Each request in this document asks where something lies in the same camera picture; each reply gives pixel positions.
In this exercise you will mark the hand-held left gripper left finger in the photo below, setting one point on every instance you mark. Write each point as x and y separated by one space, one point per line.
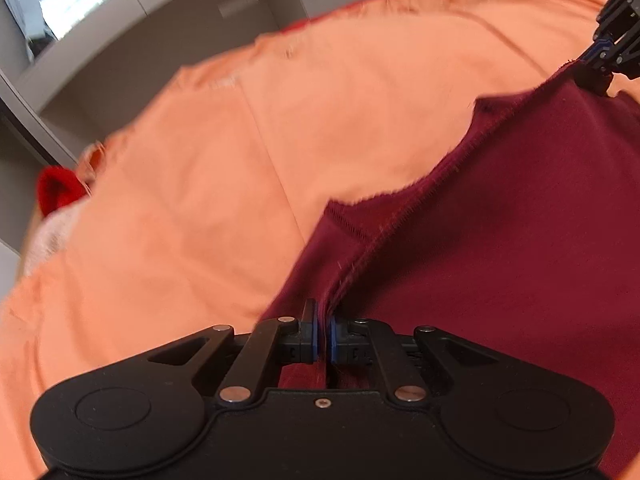
311 332

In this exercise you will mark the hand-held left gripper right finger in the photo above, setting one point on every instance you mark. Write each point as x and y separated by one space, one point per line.
334 341

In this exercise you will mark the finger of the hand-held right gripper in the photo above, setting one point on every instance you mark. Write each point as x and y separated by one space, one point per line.
602 54
595 81

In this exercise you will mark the maroon long-sleeve shirt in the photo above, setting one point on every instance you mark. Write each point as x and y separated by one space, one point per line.
500 260

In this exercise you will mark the orange duvet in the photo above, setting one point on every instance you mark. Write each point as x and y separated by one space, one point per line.
200 185

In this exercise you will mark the pale floral cloth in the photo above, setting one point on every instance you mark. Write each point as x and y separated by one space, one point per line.
50 240

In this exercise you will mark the red plush item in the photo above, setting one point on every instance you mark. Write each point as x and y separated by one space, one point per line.
57 190

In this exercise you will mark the grey window bench cabinet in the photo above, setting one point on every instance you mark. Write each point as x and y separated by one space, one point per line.
165 45

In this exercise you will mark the white wall plate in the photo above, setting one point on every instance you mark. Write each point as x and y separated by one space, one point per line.
240 2

